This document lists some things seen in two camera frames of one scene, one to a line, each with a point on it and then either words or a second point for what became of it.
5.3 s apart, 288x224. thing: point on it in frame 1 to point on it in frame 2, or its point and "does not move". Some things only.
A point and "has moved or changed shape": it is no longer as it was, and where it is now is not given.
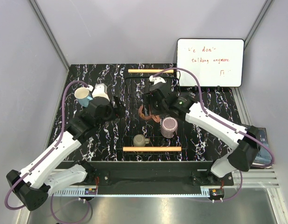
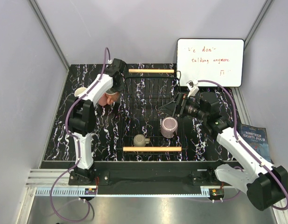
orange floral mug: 156,118 has moved or changed shape
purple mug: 169,125 does not move
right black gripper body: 156,108 to 191,108
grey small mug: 140,141 does not move
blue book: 263,156 does not move
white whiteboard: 214,62 does not move
